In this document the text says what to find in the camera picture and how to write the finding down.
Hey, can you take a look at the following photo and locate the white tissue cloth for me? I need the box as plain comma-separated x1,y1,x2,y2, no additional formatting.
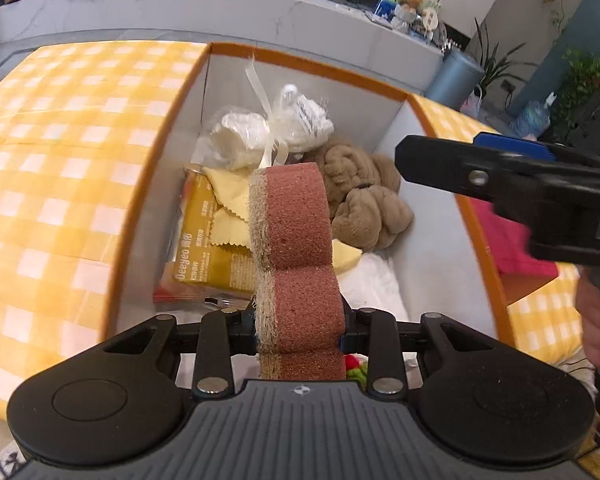
337,252,410,322

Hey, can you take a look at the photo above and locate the bear-shaped brown sponge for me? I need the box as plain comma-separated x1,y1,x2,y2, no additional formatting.
249,167,346,382

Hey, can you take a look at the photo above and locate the snack packet orange foil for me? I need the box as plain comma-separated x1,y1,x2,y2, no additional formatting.
152,165,254,309

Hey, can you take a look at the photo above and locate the brown plush knot toy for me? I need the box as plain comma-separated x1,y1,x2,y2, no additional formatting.
303,138,414,252

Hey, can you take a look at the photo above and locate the yellow cleaning cloth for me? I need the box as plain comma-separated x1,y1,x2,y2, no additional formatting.
204,164,362,274

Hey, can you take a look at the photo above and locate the clear bag with white items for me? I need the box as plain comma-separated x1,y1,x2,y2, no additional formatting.
206,61,335,170

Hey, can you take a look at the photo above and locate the person's right hand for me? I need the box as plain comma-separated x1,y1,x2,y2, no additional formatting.
574,268,600,368

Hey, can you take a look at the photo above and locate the water bottle with pump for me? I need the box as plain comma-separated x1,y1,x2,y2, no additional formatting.
509,92,557,140

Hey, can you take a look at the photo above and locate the pink woven basket bag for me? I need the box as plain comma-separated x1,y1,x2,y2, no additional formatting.
460,84,483,119

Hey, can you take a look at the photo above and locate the red box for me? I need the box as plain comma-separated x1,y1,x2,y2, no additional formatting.
471,198,558,280

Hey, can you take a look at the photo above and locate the tall snake plant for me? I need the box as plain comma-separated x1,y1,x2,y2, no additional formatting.
474,20,539,99

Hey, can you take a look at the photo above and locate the blue-grey trash bin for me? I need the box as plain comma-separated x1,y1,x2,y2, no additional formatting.
424,48,484,110

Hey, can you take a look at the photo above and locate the bushy plant on cabinet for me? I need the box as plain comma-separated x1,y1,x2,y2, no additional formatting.
550,49,600,140

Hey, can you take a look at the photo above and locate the orange storage box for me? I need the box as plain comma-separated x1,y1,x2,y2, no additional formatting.
99,41,562,391

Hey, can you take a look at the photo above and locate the green poster card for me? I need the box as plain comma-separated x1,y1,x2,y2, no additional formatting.
373,0,441,40

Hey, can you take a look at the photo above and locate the white marble tv console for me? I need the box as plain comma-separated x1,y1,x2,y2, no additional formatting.
0,0,442,91

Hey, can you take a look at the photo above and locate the yellow checkered tablecloth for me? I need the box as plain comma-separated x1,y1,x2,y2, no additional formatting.
0,40,582,419

